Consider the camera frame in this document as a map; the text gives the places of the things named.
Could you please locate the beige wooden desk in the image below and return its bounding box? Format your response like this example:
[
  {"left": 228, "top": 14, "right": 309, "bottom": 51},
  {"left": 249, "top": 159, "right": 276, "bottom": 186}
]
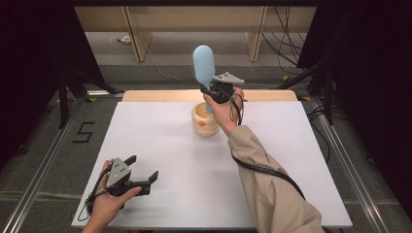
[{"left": 73, "top": 6, "right": 318, "bottom": 63}]

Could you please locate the person's left hand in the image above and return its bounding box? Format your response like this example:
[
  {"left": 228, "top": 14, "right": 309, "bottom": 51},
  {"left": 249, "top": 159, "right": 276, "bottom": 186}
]
[{"left": 88, "top": 158, "right": 143, "bottom": 227}]

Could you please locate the white foam board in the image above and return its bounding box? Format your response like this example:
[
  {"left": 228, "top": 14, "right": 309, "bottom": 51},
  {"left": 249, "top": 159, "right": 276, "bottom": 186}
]
[{"left": 71, "top": 101, "right": 354, "bottom": 229}]

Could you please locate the aluminium floor rail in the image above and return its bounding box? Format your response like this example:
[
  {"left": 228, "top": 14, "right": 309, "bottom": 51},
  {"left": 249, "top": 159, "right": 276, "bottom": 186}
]
[
  {"left": 310, "top": 96, "right": 390, "bottom": 233},
  {"left": 1, "top": 96, "right": 86, "bottom": 233}
]

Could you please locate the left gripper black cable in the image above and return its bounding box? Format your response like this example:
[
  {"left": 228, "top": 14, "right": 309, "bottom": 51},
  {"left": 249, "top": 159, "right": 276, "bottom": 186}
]
[{"left": 77, "top": 168, "right": 111, "bottom": 223}]

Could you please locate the wooden table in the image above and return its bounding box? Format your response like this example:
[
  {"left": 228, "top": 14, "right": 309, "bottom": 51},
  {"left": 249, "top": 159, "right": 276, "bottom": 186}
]
[{"left": 121, "top": 89, "right": 298, "bottom": 103}]

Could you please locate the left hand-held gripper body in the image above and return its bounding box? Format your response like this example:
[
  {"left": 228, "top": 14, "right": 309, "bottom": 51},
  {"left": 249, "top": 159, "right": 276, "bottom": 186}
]
[{"left": 105, "top": 157, "right": 134, "bottom": 198}]

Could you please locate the black metal stand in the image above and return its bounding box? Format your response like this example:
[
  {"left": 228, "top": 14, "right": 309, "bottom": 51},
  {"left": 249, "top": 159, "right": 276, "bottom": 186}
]
[
  {"left": 278, "top": 62, "right": 336, "bottom": 126},
  {"left": 57, "top": 69, "right": 125, "bottom": 130}
]

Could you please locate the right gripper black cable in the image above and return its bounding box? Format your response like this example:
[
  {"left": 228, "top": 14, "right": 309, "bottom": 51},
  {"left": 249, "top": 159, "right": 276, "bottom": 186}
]
[{"left": 228, "top": 91, "right": 307, "bottom": 202}]

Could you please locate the white floor cable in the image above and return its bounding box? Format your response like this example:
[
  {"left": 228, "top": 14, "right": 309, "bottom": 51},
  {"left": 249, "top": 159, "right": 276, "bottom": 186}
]
[{"left": 142, "top": 38, "right": 195, "bottom": 85}]

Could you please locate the person's right hand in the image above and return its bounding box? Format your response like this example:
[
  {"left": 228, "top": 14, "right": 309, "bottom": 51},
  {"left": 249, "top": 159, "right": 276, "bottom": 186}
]
[{"left": 203, "top": 86, "right": 245, "bottom": 138}]

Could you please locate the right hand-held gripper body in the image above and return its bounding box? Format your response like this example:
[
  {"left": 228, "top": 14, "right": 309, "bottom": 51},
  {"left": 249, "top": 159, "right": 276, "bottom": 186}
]
[{"left": 207, "top": 71, "right": 246, "bottom": 105}]

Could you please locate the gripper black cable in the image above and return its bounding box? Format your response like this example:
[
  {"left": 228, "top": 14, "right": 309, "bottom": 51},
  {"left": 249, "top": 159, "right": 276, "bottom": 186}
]
[
  {"left": 77, "top": 168, "right": 111, "bottom": 223},
  {"left": 228, "top": 91, "right": 307, "bottom": 202}
]

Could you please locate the cream duck-face cup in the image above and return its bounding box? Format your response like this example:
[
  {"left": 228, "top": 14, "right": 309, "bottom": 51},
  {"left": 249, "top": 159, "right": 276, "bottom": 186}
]
[{"left": 190, "top": 102, "right": 221, "bottom": 138}]

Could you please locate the black curtain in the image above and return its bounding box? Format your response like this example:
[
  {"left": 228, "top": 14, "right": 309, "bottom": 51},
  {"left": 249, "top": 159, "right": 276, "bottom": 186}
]
[
  {"left": 0, "top": 0, "right": 106, "bottom": 169},
  {"left": 295, "top": 0, "right": 412, "bottom": 210}
]

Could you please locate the bundle of black cables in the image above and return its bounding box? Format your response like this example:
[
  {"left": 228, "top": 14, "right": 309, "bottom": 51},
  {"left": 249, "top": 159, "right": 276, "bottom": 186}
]
[{"left": 261, "top": 6, "right": 309, "bottom": 76}]

